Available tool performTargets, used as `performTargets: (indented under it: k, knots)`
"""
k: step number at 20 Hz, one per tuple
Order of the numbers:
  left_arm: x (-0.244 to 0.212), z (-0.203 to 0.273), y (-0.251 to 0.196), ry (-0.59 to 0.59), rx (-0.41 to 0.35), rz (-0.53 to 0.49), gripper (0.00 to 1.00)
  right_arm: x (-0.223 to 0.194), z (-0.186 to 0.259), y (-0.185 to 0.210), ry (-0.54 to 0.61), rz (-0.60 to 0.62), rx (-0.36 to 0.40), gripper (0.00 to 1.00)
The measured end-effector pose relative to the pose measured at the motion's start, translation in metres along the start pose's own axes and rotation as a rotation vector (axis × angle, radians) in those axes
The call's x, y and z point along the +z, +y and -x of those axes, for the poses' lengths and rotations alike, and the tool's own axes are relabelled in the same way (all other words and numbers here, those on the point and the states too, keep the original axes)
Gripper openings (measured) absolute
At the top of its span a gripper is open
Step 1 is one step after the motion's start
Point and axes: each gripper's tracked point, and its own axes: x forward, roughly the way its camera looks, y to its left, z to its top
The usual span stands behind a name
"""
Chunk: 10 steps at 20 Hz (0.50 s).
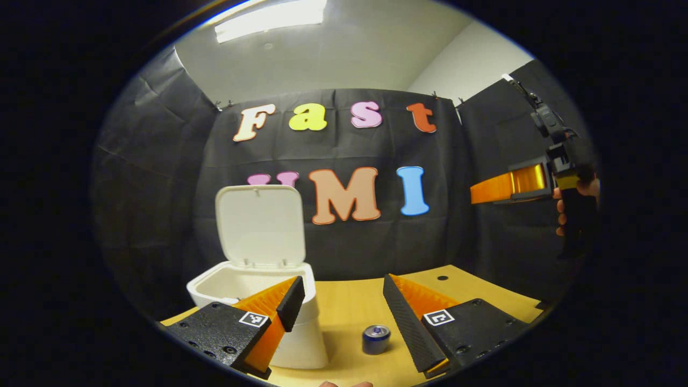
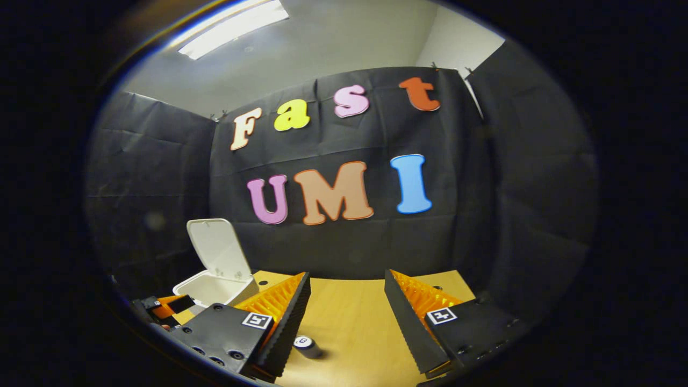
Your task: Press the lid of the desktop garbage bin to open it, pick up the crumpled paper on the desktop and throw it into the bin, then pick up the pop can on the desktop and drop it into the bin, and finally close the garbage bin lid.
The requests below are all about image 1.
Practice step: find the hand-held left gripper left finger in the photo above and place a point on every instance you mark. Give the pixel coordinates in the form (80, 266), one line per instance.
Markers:
(293, 303)

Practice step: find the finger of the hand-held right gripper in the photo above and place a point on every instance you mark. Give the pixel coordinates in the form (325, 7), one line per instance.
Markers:
(505, 188)

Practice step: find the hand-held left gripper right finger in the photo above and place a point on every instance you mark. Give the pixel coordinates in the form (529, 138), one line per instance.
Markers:
(408, 328)

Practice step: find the blue pop can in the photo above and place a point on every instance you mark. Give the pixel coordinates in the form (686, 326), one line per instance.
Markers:
(376, 341)

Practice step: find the white desktop garbage bin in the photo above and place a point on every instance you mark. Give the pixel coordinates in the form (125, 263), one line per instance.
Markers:
(260, 226)

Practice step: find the ceiling light panel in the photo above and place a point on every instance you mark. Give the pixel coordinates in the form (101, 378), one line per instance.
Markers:
(269, 19)

